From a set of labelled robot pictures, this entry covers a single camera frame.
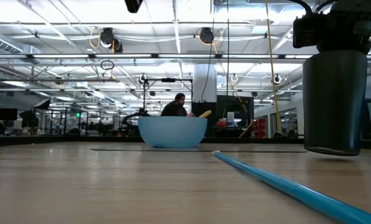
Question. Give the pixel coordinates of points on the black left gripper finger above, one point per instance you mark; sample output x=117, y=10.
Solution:
x=133, y=4

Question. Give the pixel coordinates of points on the black background gantry frame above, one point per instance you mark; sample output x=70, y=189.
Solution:
x=168, y=80

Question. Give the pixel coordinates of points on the red container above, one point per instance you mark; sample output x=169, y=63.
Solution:
x=221, y=123

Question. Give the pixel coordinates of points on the blue plastic bowl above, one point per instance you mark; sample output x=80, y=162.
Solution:
x=172, y=132

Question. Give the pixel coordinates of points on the white jug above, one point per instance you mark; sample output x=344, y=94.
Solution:
x=230, y=118

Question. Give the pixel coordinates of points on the black background robot arm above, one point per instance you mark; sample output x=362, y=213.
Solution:
x=135, y=114

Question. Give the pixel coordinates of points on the black cabinet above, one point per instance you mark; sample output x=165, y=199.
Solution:
x=235, y=105

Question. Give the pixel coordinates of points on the long blue straw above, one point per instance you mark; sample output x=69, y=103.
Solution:
x=282, y=183

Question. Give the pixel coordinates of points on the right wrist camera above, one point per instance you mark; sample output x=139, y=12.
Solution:
x=305, y=31

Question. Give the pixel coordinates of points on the person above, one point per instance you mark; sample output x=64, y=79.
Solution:
x=173, y=109

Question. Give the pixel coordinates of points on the black cup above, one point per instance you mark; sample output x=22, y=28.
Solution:
x=333, y=105

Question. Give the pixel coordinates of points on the white building column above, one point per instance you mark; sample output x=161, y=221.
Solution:
x=201, y=84

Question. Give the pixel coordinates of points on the black aluminium table frame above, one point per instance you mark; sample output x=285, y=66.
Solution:
x=48, y=140

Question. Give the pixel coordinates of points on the black background monitor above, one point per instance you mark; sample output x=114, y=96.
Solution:
x=5, y=114

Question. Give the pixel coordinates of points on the red storage bins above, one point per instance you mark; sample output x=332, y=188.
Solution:
x=259, y=127

